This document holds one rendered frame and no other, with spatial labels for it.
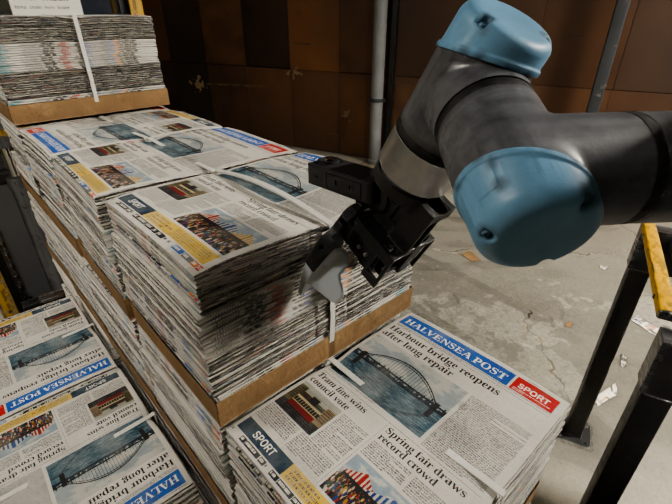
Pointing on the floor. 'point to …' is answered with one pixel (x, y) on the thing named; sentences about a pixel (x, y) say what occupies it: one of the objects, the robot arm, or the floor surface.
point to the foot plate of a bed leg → (578, 438)
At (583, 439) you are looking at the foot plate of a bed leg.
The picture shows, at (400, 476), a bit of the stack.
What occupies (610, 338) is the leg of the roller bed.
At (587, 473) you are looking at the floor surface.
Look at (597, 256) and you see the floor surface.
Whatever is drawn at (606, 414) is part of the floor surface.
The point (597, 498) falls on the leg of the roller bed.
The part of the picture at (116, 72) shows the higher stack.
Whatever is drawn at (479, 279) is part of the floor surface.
